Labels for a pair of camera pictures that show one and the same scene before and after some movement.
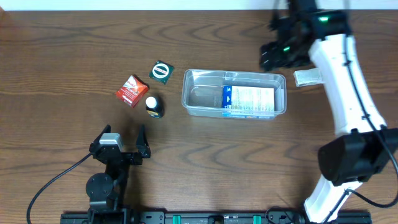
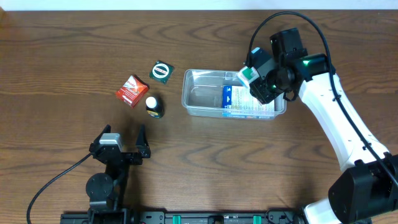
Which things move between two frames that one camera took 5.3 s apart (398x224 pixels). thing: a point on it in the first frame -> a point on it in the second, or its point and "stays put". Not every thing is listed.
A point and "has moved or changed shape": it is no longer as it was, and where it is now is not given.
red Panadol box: x=132 y=90 stays put
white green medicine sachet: x=308 y=77 has moved or changed shape
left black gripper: x=125 y=156 stays put
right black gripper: x=272 y=54 -> x=261 y=92
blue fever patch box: x=248 y=102 stays put
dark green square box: x=161 y=72 stays put
